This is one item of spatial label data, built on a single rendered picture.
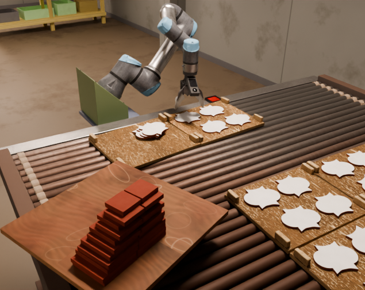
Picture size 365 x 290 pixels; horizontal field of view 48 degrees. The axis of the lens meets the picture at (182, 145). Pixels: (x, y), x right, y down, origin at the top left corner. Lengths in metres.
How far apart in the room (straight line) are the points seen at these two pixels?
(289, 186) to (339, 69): 3.02
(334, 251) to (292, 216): 0.20
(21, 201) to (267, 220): 0.89
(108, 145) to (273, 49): 3.52
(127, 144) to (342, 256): 1.03
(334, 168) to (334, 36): 2.86
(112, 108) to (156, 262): 1.24
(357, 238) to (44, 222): 1.01
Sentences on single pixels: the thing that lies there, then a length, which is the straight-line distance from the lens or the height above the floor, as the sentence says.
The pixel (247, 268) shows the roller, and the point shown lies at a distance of 1.34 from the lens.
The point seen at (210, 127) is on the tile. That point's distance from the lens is 2.05.
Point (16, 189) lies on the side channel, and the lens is 1.69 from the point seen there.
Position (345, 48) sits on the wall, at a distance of 4.51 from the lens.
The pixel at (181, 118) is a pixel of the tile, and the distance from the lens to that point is 2.14.
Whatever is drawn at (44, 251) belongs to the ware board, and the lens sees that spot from 1.25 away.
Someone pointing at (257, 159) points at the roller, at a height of 0.92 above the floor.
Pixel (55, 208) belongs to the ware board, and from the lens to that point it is 1.40.
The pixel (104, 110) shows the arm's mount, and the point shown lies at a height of 0.96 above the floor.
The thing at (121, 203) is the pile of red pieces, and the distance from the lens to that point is 1.09.
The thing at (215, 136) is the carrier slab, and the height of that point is 0.94.
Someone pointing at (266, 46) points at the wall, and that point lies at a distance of 5.22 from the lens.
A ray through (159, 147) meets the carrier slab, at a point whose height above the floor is 0.94.
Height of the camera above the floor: 1.87
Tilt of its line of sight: 29 degrees down
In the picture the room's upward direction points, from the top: 1 degrees clockwise
